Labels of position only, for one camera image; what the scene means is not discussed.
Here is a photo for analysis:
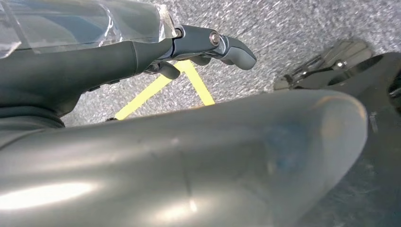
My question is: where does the yellow floor tape square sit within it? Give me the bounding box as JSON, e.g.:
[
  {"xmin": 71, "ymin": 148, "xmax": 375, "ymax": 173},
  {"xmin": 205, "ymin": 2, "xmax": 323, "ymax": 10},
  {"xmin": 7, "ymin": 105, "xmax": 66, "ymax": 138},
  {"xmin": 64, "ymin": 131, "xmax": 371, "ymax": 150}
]
[{"xmin": 114, "ymin": 59, "xmax": 216, "ymax": 121}]

